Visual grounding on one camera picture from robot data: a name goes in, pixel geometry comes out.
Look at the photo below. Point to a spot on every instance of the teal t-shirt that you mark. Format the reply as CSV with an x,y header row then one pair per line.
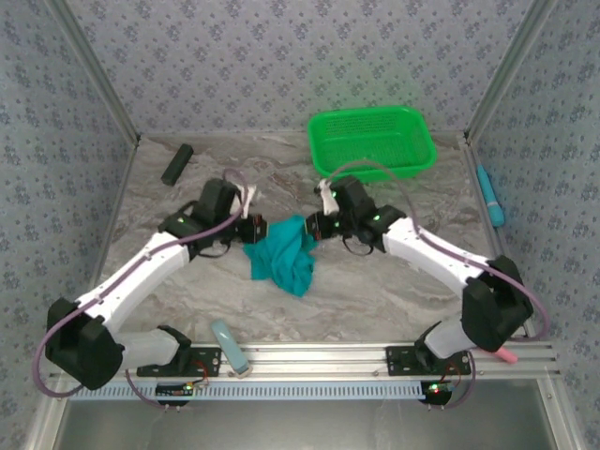
x,y
286,262

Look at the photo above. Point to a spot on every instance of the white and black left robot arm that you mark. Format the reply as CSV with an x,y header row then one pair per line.
x,y
140,272

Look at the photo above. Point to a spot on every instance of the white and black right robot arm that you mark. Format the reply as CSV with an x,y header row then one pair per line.
x,y
422,248

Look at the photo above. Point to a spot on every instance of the black rectangular block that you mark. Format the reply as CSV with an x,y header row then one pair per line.
x,y
177,164

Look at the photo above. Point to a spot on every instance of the green plastic basket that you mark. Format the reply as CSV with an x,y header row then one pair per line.
x,y
375,136

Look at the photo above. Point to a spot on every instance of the blue cylindrical tool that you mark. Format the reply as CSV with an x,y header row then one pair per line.
x,y
490,197

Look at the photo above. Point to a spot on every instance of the pale blue lint brush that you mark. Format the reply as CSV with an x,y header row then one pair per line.
x,y
229,347

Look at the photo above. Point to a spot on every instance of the pink marker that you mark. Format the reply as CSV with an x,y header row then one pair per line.
x,y
507,356

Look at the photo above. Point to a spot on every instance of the grey metal panel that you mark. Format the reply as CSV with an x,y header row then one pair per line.
x,y
304,426

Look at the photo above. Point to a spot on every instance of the aluminium side rail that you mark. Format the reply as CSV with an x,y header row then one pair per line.
x,y
112,211
499,248

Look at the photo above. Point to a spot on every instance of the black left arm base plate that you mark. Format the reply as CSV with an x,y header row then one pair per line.
x,y
208,361

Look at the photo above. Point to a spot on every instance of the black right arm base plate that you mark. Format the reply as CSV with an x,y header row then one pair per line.
x,y
398,361

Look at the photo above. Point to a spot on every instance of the aluminium table edge rail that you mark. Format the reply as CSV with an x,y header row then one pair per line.
x,y
304,358

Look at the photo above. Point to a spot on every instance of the aluminium frame post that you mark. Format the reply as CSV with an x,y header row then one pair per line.
x,y
511,65
94,70

